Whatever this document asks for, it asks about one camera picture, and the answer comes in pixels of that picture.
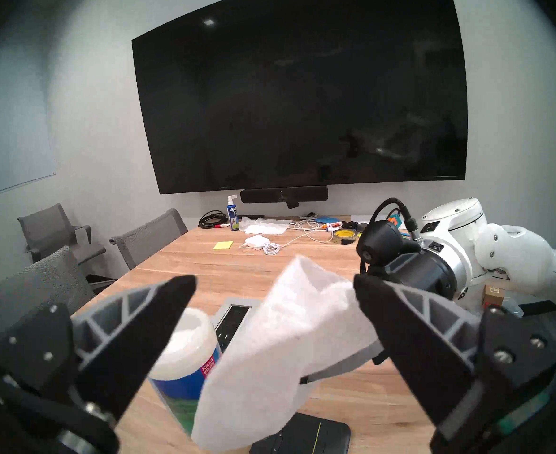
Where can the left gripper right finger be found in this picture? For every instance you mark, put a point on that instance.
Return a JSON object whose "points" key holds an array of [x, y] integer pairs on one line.
{"points": [[424, 349]]}

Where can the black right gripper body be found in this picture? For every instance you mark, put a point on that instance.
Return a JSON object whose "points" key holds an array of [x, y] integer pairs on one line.
{"points": [[424, 271]]}

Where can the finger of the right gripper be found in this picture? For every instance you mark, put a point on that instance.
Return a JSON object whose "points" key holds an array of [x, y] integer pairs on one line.
{"points": [[339, 363]]}

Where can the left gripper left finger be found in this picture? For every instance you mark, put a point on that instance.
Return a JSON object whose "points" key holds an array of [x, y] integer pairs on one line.
{"points": [[131, 335]]}

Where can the white disinfecting wipe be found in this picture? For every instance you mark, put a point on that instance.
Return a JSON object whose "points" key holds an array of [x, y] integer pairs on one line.
{"points": [[282, 353]]}

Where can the black Logitech keyboard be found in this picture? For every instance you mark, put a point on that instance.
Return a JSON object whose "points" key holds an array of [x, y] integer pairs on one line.
{"points": [[316, 434]]}

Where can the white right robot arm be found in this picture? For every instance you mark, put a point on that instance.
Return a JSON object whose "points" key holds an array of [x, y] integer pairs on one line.
{"points": [[495, 249]]}

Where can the disinfecting wipes canister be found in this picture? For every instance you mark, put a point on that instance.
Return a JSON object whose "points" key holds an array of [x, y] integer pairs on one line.
{"points": [[183, 344]]}

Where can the small brown cardboard box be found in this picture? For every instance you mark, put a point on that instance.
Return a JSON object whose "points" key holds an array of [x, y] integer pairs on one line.
{"points": [[494, 294]]}

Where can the yellow tape roll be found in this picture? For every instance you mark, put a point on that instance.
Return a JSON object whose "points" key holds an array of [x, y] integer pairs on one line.
{"points": [[345, 236]]}

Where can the grey mesh office chair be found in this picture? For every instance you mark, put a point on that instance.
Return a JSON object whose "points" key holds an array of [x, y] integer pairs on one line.
{"points": [[150, 238], [32, 292]]}

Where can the white table power outlet panel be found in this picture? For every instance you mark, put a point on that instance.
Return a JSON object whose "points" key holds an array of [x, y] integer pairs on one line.
{"points": [[230, 316]]}

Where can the orange capped marker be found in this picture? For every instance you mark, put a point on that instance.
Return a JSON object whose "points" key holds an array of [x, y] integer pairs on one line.
{"points": [[332, 226]]}

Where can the blue flat packet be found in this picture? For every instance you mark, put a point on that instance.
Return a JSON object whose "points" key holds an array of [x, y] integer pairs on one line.
{"points": [[325, 219]]}

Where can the yellow sticky note pad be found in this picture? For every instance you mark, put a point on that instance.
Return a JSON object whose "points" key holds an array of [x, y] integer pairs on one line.
{"points": [[223, 245]]}

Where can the grey office chair with armrests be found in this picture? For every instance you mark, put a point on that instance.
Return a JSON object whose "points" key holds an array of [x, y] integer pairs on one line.
{"points": [[46, 231]]}

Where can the white power adapter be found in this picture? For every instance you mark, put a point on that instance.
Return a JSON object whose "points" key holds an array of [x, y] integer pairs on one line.
{"points": [[256, 241]]}

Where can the crumpled white tissue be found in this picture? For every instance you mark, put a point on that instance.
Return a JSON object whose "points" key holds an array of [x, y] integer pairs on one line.
{"points": [[264, 227]]}

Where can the blue whiteboard cleaner spray bottle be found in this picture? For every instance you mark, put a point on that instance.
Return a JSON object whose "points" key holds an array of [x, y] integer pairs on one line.
{"points": [[233, 216]]}

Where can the black video conference bar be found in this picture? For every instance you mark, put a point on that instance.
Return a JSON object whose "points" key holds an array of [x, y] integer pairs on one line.
{"points": [[282, 194]]}

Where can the large black TV screen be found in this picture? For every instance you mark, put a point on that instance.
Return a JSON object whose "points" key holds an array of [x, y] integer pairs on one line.
{"points": [[306, 89]]}

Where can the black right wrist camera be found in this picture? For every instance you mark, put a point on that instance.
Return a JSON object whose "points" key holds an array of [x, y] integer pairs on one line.
{"points": [[382, 240]]}

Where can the glass wall whiteboard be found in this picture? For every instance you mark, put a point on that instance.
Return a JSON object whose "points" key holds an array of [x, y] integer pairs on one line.
{"points": [[8, 136]]}

